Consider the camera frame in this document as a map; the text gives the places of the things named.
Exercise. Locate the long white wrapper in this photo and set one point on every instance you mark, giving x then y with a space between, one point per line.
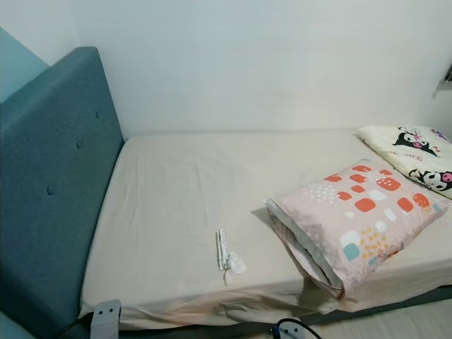
222 248

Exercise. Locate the pink patterned pillow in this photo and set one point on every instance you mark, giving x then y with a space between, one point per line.
360 219

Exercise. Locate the crumpled white tissue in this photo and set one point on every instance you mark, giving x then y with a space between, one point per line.
235 266

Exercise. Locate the cream cartoon print quilt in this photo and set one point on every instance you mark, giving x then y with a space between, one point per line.
417 152

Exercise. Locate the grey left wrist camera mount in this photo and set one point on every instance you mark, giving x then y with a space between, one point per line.
106 318

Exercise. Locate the black wall shelf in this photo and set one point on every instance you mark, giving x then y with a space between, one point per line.
449 70

